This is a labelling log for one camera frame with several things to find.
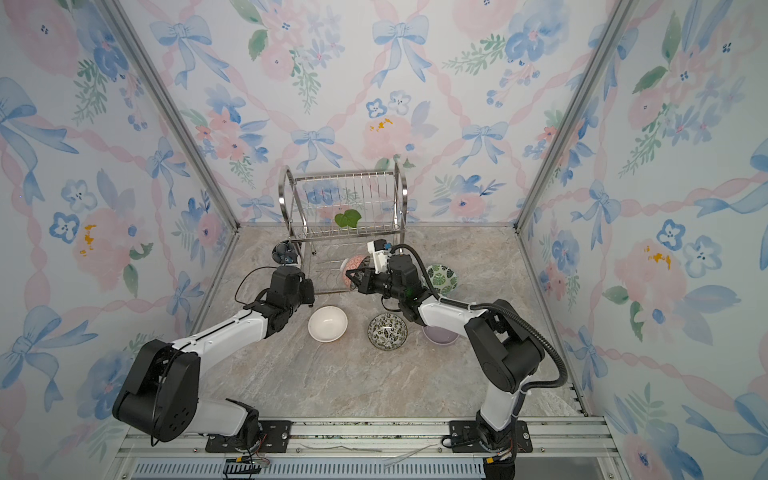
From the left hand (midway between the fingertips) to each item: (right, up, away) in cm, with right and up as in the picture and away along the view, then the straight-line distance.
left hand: (307, 278), depth 90 cm
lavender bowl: (+39, -17, -3) cm, 43 cm away
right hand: (+13, +2, -7) cm, 15 cm away
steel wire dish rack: (+2, +9, +22) cm, 24 cm away
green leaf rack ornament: (+13, +17, -6) cm, 23 cm away
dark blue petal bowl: (-14, +8, +19) cm, 25 cm away
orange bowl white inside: (+6, -14, +2) cm, 15 cm away
